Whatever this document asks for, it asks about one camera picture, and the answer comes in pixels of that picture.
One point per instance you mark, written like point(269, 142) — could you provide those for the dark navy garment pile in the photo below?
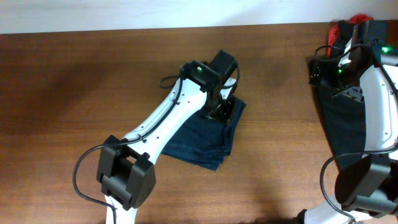
point(343, 122)

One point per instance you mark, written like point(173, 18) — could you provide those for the navy blue shorts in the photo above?
point(203, 141)

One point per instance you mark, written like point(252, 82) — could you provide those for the black garment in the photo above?
point(345, 29)

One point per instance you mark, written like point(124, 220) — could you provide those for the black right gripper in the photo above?
point(331, 66)

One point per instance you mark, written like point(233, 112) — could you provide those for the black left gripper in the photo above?
point(226, 108)

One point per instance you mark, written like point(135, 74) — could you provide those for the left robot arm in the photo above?
point(126, 166)

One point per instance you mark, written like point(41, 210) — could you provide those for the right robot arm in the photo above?
point(367, 188)

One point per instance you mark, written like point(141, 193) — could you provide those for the red garment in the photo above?
point(334, 32)

